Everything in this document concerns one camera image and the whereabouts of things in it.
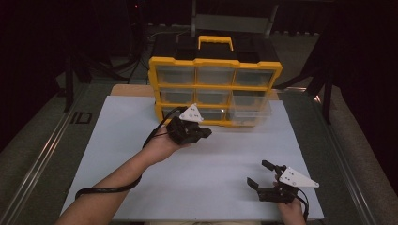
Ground grey metal stand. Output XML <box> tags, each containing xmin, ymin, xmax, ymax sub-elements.
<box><xmin>191</xmin><ymin>0</ymin><xmax>280</xmax><ymax>39</ymax></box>

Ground person's right hand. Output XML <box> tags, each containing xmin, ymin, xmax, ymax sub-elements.
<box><xmin>277</xmin><ymin>197</ymin><xmax>305</xmax><ymax>217</ymax></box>

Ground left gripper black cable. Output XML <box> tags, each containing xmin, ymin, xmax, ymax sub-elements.
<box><xmin>74</xmin><ymin>106</ymin><xmax>189</xmax><ymax>201</ymax></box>

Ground set of clear drawers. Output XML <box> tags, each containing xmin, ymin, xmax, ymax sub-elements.
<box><xmin>155</xmin><ymin>66</ymin><xmax>276</xmax><ymax>122</ymax></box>

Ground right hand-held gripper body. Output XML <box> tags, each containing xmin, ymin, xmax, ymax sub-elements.
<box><xmin>257</xmin><ymin>165</ymin><xmax>320</xmax><ymax>205</ymax></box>

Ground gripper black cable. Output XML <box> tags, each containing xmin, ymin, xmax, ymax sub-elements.
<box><xmin>295</xmin><ymin>187</ymin><xmax>311</xmax><ymax>221</ymax></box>
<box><xmin>74</xmin><ymin>106</ymin><xmax>189</xmax><ymax>201</ymax></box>

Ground clear plastic drawer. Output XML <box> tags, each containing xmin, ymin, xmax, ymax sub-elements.
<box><xmin>231</xmin><ymin>90</ymin><xmax>273</xmax><ymax>113</ymax></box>
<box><xmin>225</xmin><ymin>108</ymin><xmax>272</xmax><ymax>127</ymax></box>

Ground white table sheet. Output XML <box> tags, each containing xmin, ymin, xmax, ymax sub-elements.
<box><xmin>58</xmin><ymin>95</ymin><xmax>326</xmax><ymax>222</ymax></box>

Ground black stand legs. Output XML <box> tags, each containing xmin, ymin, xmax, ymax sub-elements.
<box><xmin>275</xmin><ymin>31</ymin><xmax>335</xmax><ymax>126</ymax></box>
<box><xmin>62</xmin><ymin>54</ymin><xmax>128</xmax><ymax>113</ymax></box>

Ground yellow black drawer organizer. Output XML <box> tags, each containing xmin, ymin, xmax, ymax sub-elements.
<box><xmin>147</xmin><ymin>35</ymin><xmax>283</xmax><ymax>128</ymax></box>

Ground person's left hand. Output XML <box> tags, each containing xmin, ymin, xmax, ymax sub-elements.
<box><xmin>142</xmin><ymin>132</ymin><xmax>191</xmax><ymax>167</ymax></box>

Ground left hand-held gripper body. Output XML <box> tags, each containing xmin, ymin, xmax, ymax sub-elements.
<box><xmin>165</xmin><ymin>103</ymin><xmax>205</xmax><ymax>146</ymax></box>

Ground aluminium floor rail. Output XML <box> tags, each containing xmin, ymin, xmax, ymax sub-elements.
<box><xmin>311</xmin><ymin>93</ymin><xmax>378</xmax><ymax>225</ymax></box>
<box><xmin>0</xmin><ymin>83</ymin><xmax>90</xmax><ymax>225</ymax></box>

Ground white floor cable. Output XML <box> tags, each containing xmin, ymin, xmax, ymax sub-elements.
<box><xmin>146</xmin><ymin>28</ymin><xmax>192</xmax><ymax>43</ymax></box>

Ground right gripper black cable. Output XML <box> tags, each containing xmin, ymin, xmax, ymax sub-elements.
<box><xmin>295</xmin><ymin>187</ymin><xmax>311</xmax><ymax>221</ymax></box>

